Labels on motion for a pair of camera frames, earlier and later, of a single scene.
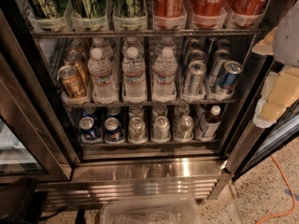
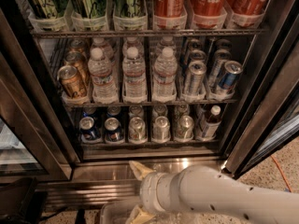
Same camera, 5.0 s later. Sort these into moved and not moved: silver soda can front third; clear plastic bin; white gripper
Moved: white gripper
Not moved: clear plastic bin; silver soda can front third
